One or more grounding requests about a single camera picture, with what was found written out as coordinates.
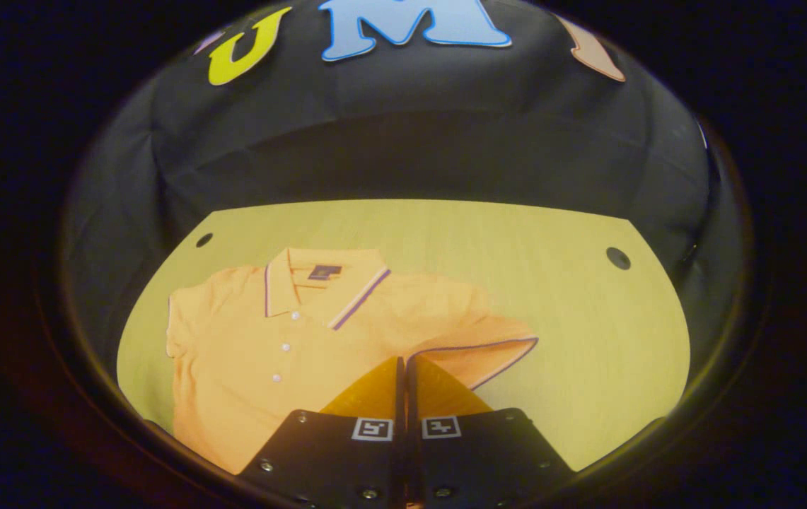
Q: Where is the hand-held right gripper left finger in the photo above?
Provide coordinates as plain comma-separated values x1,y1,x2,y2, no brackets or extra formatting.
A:
237,356,404,509

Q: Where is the black backdrop cloth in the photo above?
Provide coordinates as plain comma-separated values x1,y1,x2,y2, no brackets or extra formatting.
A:
60,0,754,425

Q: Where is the orange T-shirt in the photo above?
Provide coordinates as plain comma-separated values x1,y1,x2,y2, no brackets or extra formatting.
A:
165,247,540,476

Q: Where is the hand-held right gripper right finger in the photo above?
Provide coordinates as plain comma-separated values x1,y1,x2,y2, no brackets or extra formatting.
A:
407,356,575,509

